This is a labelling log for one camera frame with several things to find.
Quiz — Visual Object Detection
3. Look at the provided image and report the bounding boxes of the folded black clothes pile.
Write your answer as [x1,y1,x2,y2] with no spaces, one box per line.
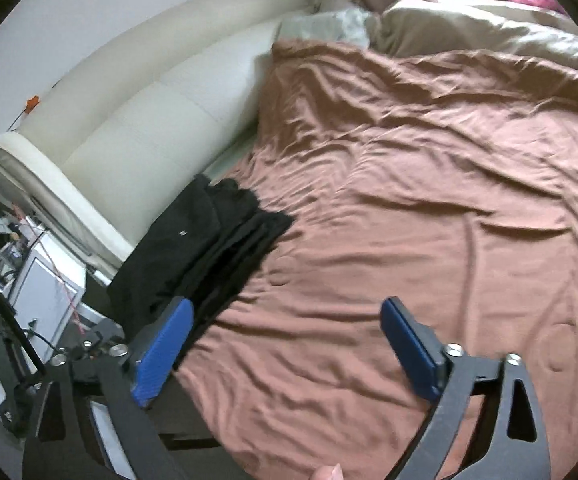
[108,174,294,342]

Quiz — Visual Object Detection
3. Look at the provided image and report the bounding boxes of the person's right hand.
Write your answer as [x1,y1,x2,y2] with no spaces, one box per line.
[310,464,344,480]

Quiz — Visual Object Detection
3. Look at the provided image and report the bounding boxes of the white left nightstand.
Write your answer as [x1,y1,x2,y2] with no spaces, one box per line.
[4,217,86,361]

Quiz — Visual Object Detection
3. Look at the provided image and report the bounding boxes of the brown bed sheet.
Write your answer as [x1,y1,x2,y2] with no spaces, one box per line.
[176,41,578,479]

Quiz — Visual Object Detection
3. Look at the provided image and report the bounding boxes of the cream padded headboard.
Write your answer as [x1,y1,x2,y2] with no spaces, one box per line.
[0,0,317,274]

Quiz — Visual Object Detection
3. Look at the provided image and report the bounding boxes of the beige duvet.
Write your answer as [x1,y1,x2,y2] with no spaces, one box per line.
[365,0,578,70]

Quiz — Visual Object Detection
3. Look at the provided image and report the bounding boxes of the light patterned pillow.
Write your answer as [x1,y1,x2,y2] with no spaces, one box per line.
[277,8,370,48]

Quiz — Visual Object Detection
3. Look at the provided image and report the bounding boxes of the black cable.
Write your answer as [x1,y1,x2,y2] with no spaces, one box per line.
[0,253,48,376]

